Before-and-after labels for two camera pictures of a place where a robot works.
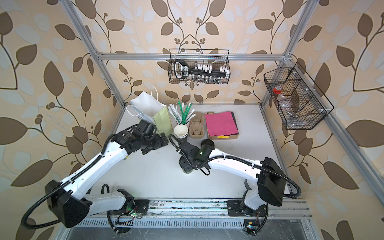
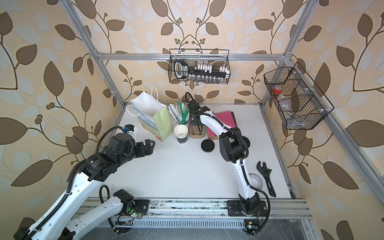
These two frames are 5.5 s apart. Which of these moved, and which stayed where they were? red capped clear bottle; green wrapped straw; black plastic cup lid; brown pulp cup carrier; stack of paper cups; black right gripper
Moved: black plastic cup lid; black right gripper
Stayed: red capped clear bottle; stack of paper cups; green wrapped straw; brown pulp cup carrier
